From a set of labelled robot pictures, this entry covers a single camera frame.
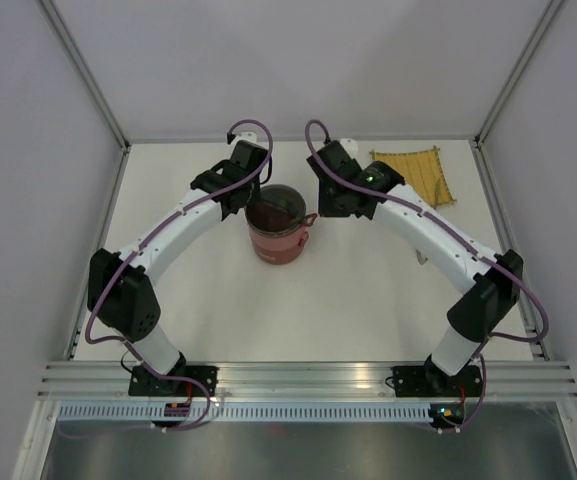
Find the white slotted cable duct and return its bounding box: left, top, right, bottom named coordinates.
left=58, top=402, right=431, bottom=423

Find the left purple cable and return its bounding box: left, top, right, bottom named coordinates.
left=84, top=118, right=274, bottom=431

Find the aluminium frame post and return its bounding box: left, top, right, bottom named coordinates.
left=474, top=0, right=567, bottom=147
left=36, top=0, right=130, bottom=151

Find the left aluminium frame post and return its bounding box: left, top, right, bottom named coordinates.
left=36, top=0, right=130, bottom=151

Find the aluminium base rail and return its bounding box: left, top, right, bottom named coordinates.
left=37, top=361, right=577, bottom=402

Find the yellow bamboo mat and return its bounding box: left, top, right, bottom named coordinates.
left=370, top=146, right=456, bottom=208

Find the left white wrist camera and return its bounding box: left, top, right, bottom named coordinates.
left=235, top=131, right=258, bottom=143

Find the red steel bowl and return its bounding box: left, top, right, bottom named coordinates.
left=253, top=244, right=304, bottom=265
left=248, top=226, right=309, bottom=252

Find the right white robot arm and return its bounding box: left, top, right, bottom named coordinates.
left=307, top=140, right=524, bottom=395

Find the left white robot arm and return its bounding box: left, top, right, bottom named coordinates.
left=87, top=135, right=271, bottom=398

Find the purple cable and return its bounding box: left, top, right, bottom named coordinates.
left=303, top=119, right=550, bottom=436
left=84, top=118, right=274, bottom=431

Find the grey transparent lid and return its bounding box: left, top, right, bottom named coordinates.
left=245, top=184, right=318, bottom=238

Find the right aluminium frame post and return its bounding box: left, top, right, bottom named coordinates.
left=474, top=0, right=567, bottom=147

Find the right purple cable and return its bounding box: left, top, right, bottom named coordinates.
left=303, top=119, right=550, bottom=436

